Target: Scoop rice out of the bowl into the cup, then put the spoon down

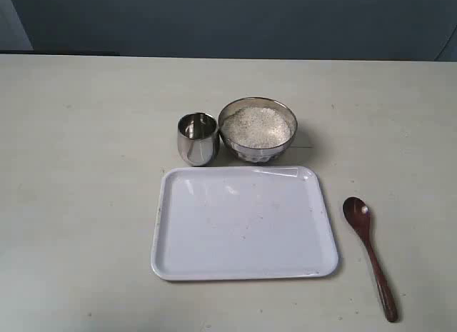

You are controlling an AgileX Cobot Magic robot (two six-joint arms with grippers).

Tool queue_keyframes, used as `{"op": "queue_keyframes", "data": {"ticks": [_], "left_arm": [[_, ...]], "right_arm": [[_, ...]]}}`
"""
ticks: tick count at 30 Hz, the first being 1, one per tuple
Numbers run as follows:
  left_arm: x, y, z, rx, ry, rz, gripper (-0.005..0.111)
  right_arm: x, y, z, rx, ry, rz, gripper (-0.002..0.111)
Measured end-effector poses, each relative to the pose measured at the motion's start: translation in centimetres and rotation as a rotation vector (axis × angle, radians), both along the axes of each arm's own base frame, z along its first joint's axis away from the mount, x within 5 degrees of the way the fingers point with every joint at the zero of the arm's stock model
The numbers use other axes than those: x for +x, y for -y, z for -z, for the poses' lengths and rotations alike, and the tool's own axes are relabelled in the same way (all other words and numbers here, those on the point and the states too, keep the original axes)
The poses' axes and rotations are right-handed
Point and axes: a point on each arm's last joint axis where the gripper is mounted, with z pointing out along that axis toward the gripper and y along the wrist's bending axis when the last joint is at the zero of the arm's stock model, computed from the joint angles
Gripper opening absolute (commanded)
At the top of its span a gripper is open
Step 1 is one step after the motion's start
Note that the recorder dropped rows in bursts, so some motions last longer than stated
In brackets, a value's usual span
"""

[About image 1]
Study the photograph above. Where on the dark wooden spoon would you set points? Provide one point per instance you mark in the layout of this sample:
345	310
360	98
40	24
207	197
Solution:
358	216

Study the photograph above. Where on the white plastic tray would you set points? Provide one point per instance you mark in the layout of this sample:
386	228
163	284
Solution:
242	223

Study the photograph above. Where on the small steel cup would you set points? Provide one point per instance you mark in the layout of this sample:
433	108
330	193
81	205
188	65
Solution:
198	140

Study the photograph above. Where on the steel bowl of rice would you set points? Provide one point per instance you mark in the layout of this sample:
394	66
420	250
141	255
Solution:
257	129

